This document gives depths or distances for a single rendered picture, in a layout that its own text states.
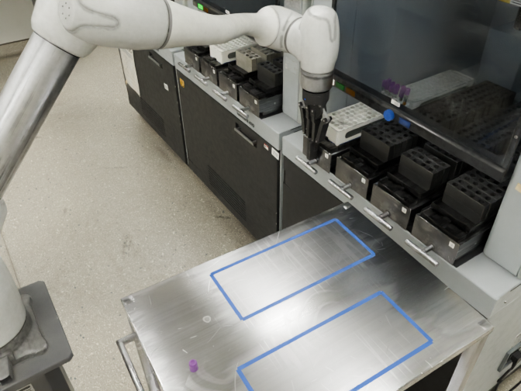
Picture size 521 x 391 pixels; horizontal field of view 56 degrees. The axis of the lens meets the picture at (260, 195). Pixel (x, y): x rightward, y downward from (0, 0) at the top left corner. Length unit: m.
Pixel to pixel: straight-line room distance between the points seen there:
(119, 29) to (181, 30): 0.13
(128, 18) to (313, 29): 0.50
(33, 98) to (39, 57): 0.08
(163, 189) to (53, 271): 0.71
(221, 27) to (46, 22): 0.35
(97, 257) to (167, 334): 1.42
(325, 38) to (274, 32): 0.15
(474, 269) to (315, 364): 0.52
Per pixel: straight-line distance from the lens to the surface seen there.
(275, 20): 1.36
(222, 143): 2.13
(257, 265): 1.08
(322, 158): 1.49
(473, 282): 1.26
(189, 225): 2.43
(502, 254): 1.29
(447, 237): 1.24
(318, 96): 1.36
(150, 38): 0.99
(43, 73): 1.12
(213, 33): 1.08
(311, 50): 1.29
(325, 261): 1.10
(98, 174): 2.89
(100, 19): 0.95
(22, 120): 1.14
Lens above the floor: 1.61
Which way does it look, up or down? 39 degrees down
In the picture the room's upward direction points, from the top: 1 degrees counter-clockwise
